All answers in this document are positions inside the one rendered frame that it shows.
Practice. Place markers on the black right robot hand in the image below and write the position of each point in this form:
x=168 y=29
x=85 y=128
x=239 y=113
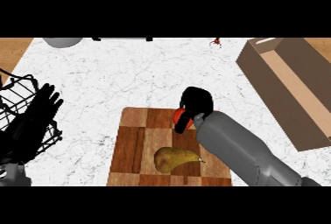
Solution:
x=197 y=100

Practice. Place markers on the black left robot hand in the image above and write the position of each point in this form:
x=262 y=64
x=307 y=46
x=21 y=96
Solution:
x=36 y=119

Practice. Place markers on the red tomato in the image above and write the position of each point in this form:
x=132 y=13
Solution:
x=178 y=116

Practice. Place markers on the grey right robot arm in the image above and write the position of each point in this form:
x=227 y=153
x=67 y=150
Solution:
x=241 y=148

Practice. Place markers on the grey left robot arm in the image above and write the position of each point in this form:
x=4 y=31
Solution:
x=15 y=175

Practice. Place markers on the checkered wooden cutting board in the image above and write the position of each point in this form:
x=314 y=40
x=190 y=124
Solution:
x=142 y=145

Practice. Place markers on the brown cardboard box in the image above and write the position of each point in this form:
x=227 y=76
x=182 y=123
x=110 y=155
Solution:
x=289 y=87

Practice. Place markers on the small red-brown object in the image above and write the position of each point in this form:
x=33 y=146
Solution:
x=216 y=43

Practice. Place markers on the yellow-brown pear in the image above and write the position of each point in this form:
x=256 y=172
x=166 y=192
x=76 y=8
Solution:
x=175 y=159

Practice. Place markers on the grey round bowl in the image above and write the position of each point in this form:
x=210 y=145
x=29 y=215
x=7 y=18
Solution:
x=63 y=41

